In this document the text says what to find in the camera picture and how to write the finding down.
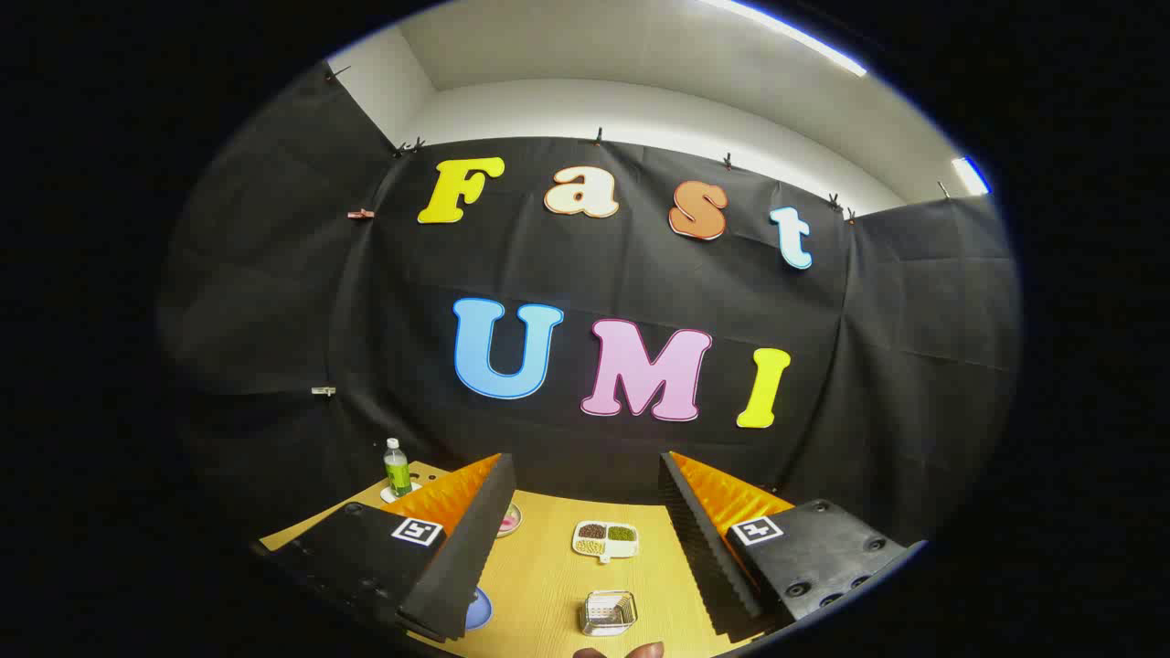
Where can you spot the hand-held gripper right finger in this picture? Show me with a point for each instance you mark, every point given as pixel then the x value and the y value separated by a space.
pixel 699 557

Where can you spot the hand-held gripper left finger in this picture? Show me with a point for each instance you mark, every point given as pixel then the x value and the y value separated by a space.
pixel 466 557

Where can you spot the blue round plate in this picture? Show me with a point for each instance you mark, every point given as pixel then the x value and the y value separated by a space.
pixel 479 610

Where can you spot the round beige food plate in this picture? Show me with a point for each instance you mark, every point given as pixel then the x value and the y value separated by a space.
pixel 517 531

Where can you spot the white divided dish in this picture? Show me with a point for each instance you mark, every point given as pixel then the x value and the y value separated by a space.
pixel 624 548

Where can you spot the pile of green beans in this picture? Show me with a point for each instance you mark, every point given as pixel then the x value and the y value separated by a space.
pixel 622 533

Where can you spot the white square coaster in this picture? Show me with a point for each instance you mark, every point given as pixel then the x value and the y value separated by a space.
pixel 413 491

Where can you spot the pile of yellow beans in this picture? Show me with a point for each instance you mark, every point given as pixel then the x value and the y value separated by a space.
pixel 590 546

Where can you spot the pile of brown beans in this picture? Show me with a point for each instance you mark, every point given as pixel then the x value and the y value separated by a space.
pixel 591 530

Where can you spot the green label plastic bottle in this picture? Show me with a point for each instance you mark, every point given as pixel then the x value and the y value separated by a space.
pixel 397 466

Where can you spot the ceiling light strip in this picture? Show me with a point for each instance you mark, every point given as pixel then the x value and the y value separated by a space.
pixel 969 175

